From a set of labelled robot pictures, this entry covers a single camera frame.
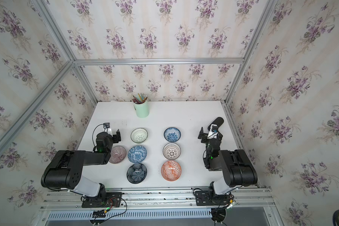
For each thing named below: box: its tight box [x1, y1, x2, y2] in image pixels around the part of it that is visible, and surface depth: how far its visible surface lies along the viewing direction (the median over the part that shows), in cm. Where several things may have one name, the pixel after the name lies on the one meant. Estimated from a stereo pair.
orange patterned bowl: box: [161, 160, 182, 182], surface depth 83 cm
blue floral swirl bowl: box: [127, 145, 148, 164], surface depth 90 cm
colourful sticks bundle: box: [131, 92, 148, 105], surface depth 106 cm
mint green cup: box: [133, 99, 150, 119], surface depth 106 cm
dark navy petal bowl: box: [126, 162, 148, 185], surface depth 82 cm
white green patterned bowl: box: [130, 127, 149, 144], surface depth 98 cm
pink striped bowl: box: [108, 145, 127, 164], surface depth 90 cm
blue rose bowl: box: [163, 127, 182, 143], surface depth 100 cm
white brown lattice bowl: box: [162, 142, 182, 161], surface depth 91 cm
